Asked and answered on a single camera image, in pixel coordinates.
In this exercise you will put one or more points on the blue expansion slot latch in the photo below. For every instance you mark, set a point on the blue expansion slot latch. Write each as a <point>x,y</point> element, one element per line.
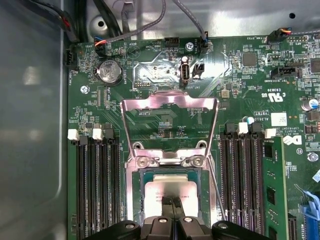
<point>311,215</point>

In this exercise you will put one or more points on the green RAM stick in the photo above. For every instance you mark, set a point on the green RAM stick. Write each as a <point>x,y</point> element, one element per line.
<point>272,175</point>

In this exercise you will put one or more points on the silver CPU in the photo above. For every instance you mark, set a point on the silver CPU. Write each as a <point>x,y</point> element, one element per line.
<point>155,200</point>

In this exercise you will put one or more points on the coin cell battery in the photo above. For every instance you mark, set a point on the coin cell battery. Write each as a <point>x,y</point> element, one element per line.
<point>109,72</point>

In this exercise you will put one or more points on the black open PC case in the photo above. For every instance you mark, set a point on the black open PC case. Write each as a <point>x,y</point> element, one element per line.
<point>30,125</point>

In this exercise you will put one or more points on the internal USB port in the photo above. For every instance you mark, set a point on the internal USB port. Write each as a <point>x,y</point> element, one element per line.
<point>185,73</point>

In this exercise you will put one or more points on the white board sticker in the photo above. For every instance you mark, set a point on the white board sticker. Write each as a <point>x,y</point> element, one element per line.
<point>278,119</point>

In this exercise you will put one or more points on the metal socket cover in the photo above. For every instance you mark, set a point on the metal socket cover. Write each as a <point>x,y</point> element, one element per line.
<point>172,100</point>

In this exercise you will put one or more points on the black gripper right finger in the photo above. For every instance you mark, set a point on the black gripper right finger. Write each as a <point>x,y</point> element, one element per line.
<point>179,207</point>

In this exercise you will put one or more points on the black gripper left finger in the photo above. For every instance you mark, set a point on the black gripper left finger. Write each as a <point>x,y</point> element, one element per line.
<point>167,207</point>

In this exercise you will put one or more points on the silver motherboard screw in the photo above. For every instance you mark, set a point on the silver motherboard screw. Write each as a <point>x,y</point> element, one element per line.
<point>84,89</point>
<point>189,45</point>

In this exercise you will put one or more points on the green motherboard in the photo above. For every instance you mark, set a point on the green motherboard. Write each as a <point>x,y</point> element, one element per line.
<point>212,82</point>

